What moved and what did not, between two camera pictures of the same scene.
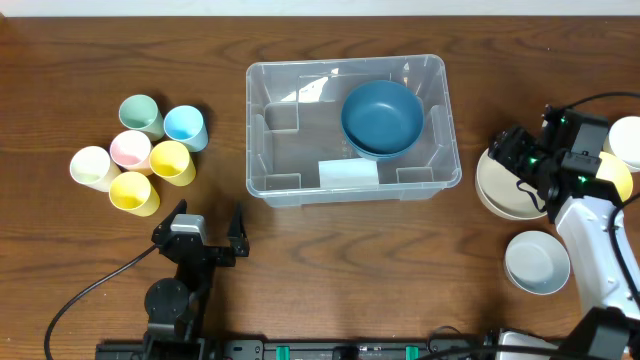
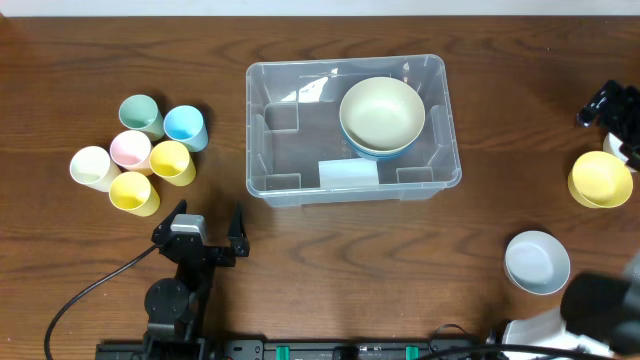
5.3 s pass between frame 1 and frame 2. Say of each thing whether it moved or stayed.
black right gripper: moved
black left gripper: stayed
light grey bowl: stayed
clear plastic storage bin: stayed
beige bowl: moved
